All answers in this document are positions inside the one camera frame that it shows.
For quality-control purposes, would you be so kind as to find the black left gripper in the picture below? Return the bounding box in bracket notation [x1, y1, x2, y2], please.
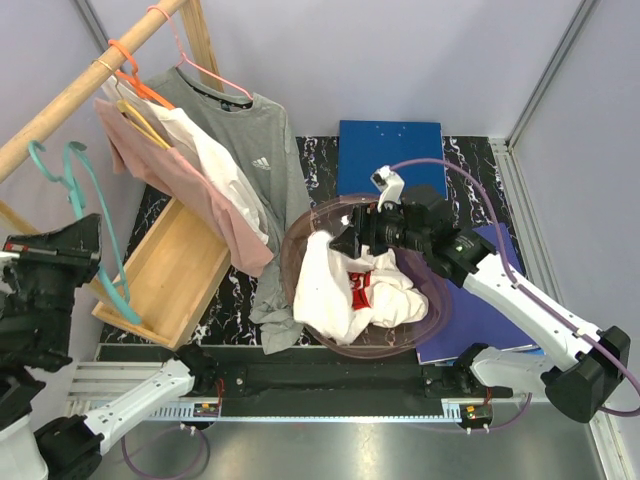
[1, 209, 106, 358]

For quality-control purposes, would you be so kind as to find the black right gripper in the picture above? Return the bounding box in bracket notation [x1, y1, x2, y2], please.
[329, 199, 429, 260]

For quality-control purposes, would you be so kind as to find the white t shirt red print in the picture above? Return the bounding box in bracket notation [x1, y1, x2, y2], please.
[293, 231, 429, 345]

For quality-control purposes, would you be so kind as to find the teal plastic hanger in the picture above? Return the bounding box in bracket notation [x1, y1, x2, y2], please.
[27, 139, 144, 326]

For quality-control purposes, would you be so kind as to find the pink t shirt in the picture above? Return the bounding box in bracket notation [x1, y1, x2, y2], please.
[94, 99, 273, 277]

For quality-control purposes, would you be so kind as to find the yellow plastic hanger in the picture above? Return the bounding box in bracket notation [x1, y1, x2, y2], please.
[92, 59, 171, 150]

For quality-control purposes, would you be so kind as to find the white t shirt blue graphic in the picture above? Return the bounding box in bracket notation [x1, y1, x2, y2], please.
[102, 78, 269, 244]

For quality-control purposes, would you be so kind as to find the orange plastic hanger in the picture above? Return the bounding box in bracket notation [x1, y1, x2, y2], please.
[108, 38, 176, 111]

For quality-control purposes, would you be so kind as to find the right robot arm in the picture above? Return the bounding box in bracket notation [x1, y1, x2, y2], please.
[330, 186, 631, 423]

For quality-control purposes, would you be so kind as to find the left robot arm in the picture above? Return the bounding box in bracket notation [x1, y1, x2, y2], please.
[1, 214, 221, 479]

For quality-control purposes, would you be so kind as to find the grey adidas t shirt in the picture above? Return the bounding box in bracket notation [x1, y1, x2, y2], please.
[147, 67, 310, 355]

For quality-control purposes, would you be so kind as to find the blue folder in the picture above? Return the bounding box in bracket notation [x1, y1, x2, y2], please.
[337, 120, 444, 195]

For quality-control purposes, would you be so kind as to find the purple folder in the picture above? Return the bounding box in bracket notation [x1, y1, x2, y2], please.
[407, 253, 536, 364]

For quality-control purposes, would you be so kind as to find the wooden box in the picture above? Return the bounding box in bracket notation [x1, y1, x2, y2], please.
[92, 199, 230, 350]

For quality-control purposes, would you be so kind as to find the wooden rack frame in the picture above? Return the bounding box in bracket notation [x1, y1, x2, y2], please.
[0, 0, 224, 236]

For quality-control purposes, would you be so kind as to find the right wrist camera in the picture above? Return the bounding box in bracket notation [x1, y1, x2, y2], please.
[371, 165, 405, 212]

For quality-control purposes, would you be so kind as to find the wooden clothes rail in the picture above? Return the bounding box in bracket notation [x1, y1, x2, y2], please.
[1, 8, 166, 182]

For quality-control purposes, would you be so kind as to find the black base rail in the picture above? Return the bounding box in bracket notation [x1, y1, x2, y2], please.
[97, 344, 514, 419]

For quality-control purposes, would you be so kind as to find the pink wire hanger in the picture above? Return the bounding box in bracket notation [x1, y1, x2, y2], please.
[147, 1, 253, 101]

